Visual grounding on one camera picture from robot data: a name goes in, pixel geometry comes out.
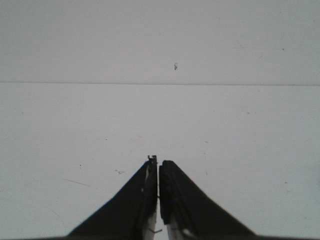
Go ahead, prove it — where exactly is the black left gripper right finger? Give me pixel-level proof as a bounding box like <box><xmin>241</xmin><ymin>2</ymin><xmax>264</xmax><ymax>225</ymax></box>
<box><xmin>159</xmin><ymin>160</ymin><xmax>256</xmax><ymax>237</ymax></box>

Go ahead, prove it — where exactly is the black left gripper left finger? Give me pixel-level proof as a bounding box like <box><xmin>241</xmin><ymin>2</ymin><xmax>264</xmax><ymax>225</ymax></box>
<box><xmin>67</xmin><ymin>155</ymin><xmax>158</xmax><ymax>237</ymax></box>

